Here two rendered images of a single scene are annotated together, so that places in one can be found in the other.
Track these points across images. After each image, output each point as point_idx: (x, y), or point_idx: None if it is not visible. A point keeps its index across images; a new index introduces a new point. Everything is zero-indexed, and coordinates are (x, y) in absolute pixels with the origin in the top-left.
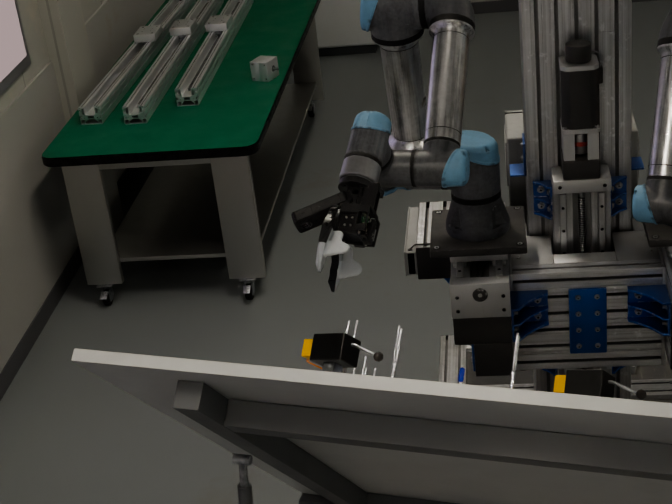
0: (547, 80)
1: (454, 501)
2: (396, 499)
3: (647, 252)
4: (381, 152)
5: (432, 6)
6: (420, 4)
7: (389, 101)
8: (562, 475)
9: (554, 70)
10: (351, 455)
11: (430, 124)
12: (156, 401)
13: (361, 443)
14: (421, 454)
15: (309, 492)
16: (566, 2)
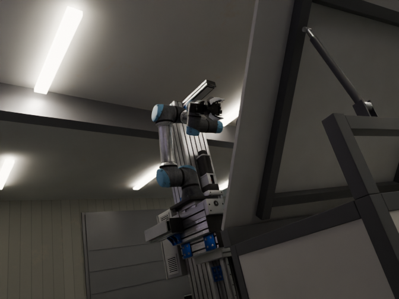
0: (193, 165)
1: (301, 186)
2: (280, 193)
3: None
4: None
5: (180, 109)
6: (176, 108)
7: (163, 146)
8: (366, 92)
9: (195, 162)
10: (302, 95)
11: (202, 118)
12: (266, 2)
13: (355, 3)
14: (333, 77)
15: (230, 223)
16: (193, 143)
